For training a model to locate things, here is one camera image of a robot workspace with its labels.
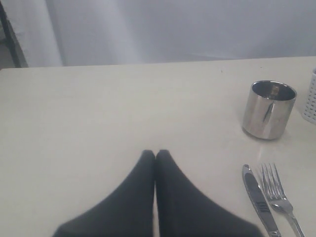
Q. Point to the stainless steel cup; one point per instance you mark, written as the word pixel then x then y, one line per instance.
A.
pixel 268 109

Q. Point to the stainless steel fork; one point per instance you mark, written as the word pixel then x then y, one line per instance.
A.
pixel 276 196

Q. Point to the white perforated plastic basket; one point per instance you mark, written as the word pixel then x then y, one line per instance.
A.
pixel 309 112

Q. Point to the stainless steel table knife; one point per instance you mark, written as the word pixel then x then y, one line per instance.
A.
pixel 258 200

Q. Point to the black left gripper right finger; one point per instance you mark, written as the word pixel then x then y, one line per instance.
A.
pixel 184 211

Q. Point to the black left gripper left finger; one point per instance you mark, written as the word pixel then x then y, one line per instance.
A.
pixel 126 212

